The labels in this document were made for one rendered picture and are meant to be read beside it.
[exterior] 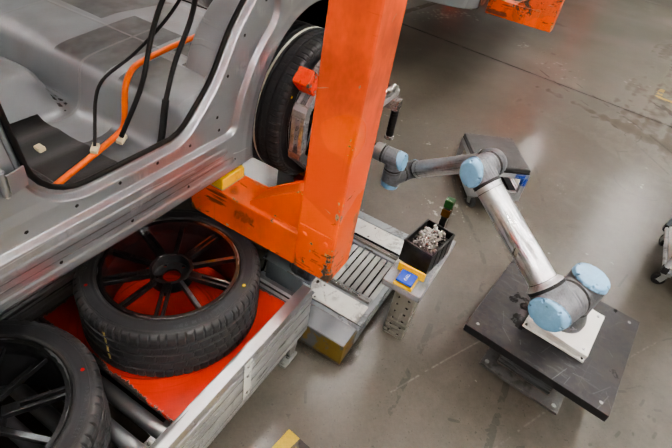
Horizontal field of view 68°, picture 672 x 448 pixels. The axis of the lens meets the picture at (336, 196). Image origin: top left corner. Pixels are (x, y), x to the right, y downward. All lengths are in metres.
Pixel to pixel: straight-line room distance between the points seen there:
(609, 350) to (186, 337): 1.71
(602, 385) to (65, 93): 2.45
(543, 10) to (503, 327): 3.85
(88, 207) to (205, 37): 0.83
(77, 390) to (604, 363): 1.94
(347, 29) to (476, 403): 1.67
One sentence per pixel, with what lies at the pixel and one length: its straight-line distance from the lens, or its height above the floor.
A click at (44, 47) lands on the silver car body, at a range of 2.41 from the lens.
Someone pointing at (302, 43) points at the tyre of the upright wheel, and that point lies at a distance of 2.08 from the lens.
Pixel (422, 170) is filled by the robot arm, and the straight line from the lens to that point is 2.46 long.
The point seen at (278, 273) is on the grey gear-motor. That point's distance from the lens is 2.35.
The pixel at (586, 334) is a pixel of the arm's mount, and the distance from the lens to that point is 2.38.
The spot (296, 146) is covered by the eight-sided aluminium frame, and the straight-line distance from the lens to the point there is 2.10.
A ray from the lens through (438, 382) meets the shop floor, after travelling 2.37.
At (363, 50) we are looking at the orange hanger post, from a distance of 1.37.
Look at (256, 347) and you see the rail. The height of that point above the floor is 0.39.
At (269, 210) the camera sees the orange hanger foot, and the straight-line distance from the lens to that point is 1.87.
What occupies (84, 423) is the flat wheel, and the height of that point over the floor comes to 0.50.
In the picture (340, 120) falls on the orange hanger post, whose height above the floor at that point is 1.19.
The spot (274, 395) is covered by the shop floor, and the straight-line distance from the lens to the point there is 2.19.
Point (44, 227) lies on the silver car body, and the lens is 1.52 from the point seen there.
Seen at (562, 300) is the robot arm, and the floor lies 0.61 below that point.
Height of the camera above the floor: 1.90
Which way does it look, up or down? 37 degrees down
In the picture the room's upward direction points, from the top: 11 degrees clockwise
